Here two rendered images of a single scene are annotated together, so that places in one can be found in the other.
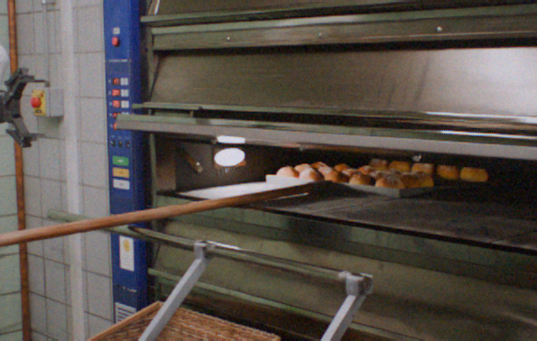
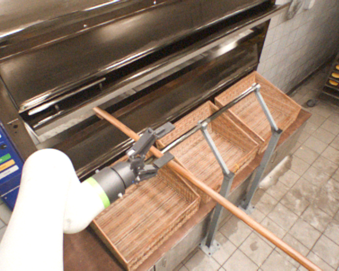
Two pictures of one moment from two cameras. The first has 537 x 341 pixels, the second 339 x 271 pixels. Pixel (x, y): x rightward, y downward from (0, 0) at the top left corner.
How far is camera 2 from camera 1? 262 cm
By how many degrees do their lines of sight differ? 86
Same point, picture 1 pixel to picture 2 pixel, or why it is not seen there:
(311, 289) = (155, 114)
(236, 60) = (88, 38)
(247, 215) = (118, 113)
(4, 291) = not seen: outside the picture
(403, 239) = (190, 72)
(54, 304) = not seen: outside the picture
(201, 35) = (56, 32)
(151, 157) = (24, 138)
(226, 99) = (99, 65)
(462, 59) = not seen: outside the picture
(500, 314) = (213, 74)
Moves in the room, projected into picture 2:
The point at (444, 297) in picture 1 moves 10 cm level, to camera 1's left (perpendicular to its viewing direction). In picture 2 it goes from (199, 81) to (200, 90)
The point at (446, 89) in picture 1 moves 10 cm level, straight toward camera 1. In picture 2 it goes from (210, 10) to (228, 11)
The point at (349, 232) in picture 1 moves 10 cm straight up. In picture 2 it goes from (170, 83) to (170, 69)
